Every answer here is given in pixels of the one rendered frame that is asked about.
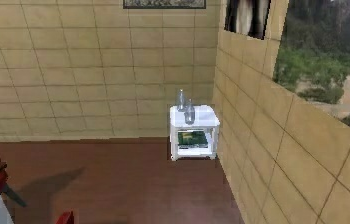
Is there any clear glass bottle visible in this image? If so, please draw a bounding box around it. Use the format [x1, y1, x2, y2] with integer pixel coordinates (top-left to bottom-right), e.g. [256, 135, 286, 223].
[184, 98, 196, 126]
[176, 88, 186, 112]

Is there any black and white wall picture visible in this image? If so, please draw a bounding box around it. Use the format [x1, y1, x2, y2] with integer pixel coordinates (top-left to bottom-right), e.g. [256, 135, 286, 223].
[224, 0, 272, 41]

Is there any white side table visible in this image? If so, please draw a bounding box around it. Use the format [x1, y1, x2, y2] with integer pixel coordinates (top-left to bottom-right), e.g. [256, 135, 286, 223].
[169, 104, 221, 162]

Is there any green book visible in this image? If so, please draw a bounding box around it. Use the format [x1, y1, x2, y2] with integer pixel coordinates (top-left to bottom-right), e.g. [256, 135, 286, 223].
[177, 130, 210, 150]

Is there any dark framed wall picture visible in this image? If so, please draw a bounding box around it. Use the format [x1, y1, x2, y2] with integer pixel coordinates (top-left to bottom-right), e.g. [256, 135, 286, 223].
[122, 0, 207, 10]

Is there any large window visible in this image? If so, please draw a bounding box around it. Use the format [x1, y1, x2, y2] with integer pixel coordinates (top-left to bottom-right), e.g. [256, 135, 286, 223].
[273, 0, 350, 137]

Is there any red object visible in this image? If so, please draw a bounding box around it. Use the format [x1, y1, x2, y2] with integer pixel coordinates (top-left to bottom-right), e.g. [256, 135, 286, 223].
[55, 210, 75, 224]

